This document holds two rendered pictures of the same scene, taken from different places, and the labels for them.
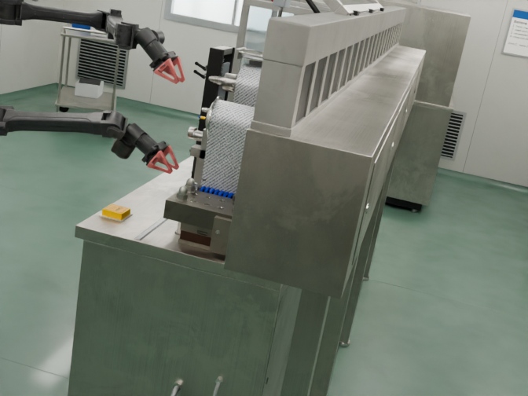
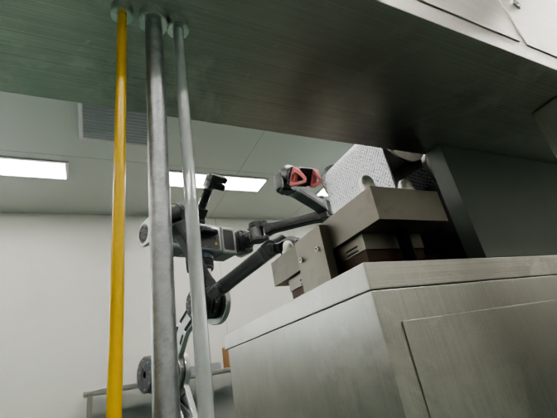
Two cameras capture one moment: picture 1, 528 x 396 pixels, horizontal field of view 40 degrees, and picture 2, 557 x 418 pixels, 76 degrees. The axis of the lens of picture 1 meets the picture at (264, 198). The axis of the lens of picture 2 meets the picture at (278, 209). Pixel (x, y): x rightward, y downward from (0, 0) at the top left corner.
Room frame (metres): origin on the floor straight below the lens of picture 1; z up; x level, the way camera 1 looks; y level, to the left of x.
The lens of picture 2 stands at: (1.56, -0.40, 0.78)
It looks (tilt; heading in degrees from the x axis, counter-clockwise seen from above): 24 degrees up; 49
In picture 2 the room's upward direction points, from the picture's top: 11 degrees counter-clockwise
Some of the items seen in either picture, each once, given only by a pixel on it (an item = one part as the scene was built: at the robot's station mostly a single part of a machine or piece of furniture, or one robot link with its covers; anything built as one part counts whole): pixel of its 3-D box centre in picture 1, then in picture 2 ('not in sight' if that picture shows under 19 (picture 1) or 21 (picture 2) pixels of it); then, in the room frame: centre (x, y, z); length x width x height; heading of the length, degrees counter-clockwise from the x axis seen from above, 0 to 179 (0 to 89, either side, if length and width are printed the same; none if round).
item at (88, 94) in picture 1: (89, 72); not in sight; (6.92, 1.84, 0.51); 0.91 x 0.58 x 1.02; 13
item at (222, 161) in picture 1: (239, 170); (363, 207); (2.26, 0.09, 1.12); 0.23 x 0.01 x 0.18; 79
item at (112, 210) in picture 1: (115, 211); not in sight; (2.23, 0.46, 0.91); 0.07 x 0.07 x 0.02; 79
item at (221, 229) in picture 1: (228, 237); (314, 260); (2.04, 0.08, 0.96); 0.10 x 0.03 x 0.11; 79
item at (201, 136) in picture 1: (197, 170); not in sight; (2.39, 0.24, 1.05); 0.06 x 0.05 x 0.31; 79
